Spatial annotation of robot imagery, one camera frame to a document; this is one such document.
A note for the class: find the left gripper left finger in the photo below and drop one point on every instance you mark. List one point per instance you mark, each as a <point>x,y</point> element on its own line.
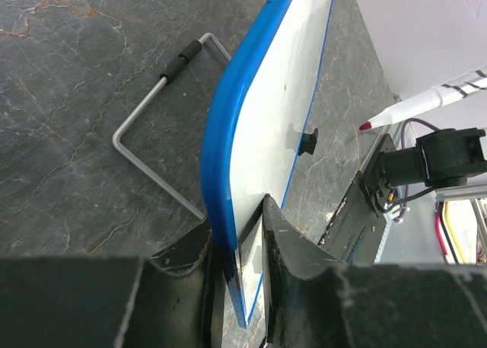
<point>174,298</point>

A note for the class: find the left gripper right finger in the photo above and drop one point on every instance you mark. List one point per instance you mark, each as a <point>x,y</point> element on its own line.
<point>315,300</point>

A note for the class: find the blue framed whiteboard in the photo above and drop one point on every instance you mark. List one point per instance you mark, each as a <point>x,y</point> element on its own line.
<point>253,132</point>

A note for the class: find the white marker pen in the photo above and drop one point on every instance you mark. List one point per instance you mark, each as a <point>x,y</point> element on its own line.
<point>434,97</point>

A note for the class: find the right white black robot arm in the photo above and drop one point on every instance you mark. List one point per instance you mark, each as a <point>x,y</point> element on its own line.
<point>441,159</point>

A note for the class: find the black whiteboard pen clip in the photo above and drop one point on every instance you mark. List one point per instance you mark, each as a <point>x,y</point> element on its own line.
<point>308,143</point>

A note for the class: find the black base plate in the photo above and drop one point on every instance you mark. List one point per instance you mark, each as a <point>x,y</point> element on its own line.
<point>356,229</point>

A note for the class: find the metal wire whiteboard stand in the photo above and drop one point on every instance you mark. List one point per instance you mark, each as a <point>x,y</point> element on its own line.
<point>162,136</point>

